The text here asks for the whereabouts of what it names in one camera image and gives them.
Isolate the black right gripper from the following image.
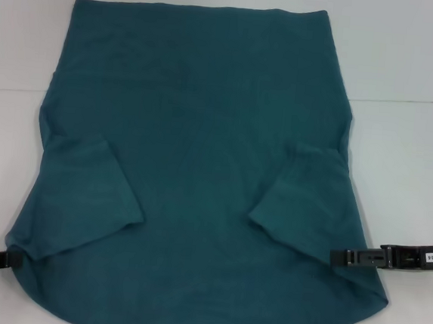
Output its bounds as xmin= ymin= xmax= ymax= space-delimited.
xmin=328 ymin=239 xmax=433 ymax=275

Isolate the teal blue shirt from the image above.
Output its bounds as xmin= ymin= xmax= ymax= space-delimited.
xmin=0 ymin=0 xmax=418 ymax=324

